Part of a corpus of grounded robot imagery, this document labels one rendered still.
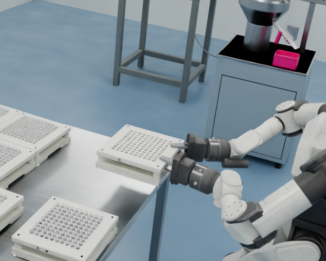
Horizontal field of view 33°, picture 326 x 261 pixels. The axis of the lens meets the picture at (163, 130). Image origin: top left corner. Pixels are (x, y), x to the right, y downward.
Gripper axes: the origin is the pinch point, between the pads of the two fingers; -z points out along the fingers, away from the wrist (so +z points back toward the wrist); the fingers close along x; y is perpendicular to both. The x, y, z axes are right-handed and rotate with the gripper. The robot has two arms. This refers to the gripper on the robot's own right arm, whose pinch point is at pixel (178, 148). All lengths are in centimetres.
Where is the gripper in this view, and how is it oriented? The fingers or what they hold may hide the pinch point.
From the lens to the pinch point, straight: 202.7
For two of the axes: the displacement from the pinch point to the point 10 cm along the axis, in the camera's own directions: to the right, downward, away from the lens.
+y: -1.7, -4.8, 8.6
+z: 9.8, 0.3, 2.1
